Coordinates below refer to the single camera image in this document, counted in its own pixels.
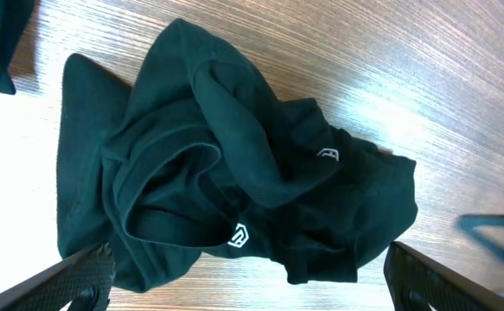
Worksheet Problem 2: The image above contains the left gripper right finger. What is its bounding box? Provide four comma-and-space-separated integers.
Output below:
384, 242, 504, 311

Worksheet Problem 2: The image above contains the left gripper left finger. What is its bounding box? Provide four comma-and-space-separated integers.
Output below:
0, 244, 116, 311

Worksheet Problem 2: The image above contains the black t-shirt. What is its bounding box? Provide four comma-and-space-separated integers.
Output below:
56, 19, 418, 292

